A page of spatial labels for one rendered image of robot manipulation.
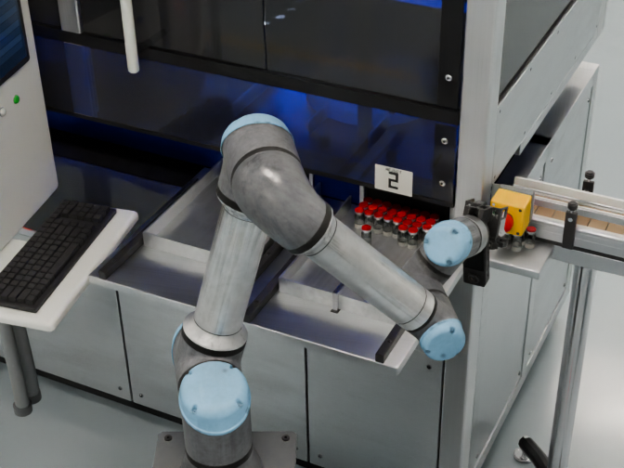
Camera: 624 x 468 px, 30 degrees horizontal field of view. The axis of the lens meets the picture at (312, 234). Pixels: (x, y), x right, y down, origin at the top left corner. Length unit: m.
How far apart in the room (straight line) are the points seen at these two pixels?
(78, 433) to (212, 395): 1.49
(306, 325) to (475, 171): 0.46
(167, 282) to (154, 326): 0.67
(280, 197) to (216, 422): 0.42
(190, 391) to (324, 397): 1.01
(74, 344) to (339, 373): 0.84
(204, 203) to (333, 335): 0.55
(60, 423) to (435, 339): 1.73
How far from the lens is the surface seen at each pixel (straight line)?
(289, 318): 2.30
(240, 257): 1.92
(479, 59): 2.26
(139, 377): 3.25
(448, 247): 1.99
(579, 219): 2.54
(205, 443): 1.97
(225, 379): 1.96
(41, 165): 2.82
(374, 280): 1.84
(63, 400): 3.52
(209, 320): 2.00
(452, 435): 2.83
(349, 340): 2.25
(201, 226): 2.58
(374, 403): 2.86
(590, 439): 3.38
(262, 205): 1.74
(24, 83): 2.71
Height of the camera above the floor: 2.32
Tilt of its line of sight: 34 degrees down
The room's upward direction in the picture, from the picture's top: 1 degrees counter-clockwise
